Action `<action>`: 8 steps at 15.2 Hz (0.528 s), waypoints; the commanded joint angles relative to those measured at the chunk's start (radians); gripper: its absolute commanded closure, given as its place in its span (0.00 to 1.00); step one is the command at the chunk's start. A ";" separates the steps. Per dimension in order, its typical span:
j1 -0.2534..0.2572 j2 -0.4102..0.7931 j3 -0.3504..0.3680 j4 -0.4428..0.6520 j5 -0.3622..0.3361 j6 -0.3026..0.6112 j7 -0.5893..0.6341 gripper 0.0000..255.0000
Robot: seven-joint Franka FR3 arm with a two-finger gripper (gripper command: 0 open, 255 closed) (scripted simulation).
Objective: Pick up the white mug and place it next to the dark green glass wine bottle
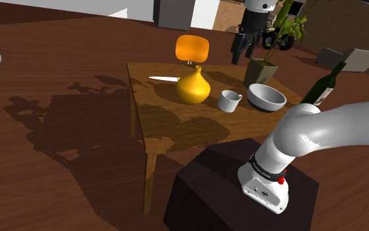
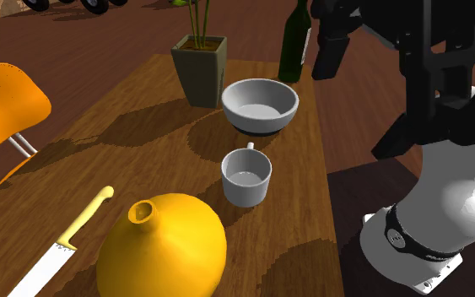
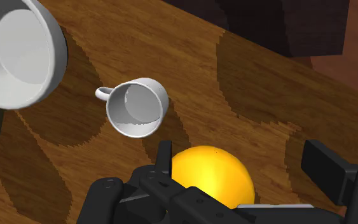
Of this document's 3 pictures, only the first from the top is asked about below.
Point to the white mug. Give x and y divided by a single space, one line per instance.
229 101

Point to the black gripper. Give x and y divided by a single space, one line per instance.
254 22

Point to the toy vehicle with black wheels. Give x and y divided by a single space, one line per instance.
269 39

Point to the dark robot stand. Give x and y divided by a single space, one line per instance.
209 192

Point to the orange chair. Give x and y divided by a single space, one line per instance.
192 48

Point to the dark green wine bottle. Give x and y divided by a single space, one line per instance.
318 89

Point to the white knife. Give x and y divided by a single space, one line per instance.
163 78

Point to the green plant in square pot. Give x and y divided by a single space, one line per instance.
259 73

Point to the grey cabinet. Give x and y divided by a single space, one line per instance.
174 14

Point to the wooden table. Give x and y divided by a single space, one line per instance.
171 115

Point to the white bowl with dark base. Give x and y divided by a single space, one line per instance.
265 96

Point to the grey and white box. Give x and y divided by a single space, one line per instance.
360 59

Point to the yellow vase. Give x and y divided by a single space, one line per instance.
193 88

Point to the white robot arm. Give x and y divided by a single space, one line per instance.
302 131

